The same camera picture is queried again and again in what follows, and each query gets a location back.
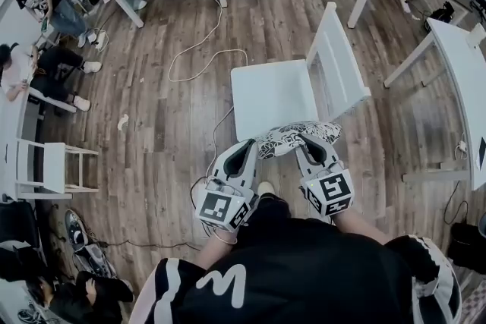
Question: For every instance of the person's light shoe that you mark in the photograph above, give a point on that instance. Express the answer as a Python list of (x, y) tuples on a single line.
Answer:
[(266, 187)]

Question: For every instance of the person's black striped shirt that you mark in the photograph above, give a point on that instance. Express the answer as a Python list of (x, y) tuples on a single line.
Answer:
[(303, 277)]

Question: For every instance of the white bench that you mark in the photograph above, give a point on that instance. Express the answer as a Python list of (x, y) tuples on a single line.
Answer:
[(53, 100)]

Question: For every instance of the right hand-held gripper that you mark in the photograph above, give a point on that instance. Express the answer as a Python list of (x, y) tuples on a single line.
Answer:
[(334, 189)]

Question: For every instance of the white paper roll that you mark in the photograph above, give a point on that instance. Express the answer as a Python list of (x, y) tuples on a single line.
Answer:
[(477, 36)]

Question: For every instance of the black white floral cushion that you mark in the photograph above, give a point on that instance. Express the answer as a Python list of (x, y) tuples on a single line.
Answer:
[(277, 140)]

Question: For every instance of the white table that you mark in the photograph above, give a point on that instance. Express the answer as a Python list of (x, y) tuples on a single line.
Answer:
[(11, 299)]

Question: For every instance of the black bag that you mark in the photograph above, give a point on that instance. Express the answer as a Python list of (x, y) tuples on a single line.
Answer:
[(19, 235)]

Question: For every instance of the person's left forearm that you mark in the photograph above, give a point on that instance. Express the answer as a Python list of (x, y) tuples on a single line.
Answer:
[(216, 254)]

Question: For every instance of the white paper scrap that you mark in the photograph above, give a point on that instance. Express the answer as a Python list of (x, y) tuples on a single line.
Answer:
[(404, 5), (123, 122)]

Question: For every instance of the black tablet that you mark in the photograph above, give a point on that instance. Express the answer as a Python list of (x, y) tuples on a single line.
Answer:
[(482, 151)]

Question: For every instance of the checked floor mat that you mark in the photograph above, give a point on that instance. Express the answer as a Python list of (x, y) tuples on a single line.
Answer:
[(476, 309)]

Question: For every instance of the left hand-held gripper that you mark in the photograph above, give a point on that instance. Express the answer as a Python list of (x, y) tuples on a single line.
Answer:
[(220, 210)]

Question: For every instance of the white desk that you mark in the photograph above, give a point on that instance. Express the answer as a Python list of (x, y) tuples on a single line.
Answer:
[(463, 79)]

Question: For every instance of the grey handheld device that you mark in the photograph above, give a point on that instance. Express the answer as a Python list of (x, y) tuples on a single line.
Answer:
[(95, 262), (76, 229)]

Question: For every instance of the white wooden chair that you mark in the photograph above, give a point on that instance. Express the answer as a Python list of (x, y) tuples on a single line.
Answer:
[(273, 95), (53, 167)]

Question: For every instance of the person's black trousers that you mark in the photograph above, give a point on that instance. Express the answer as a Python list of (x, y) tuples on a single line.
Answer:
[(271, 208)]

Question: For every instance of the person's right forearm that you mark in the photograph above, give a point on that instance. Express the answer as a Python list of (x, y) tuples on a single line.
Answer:
[(360, 227)]

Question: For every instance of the white power strip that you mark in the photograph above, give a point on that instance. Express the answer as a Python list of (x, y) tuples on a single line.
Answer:
[(101, 39)]

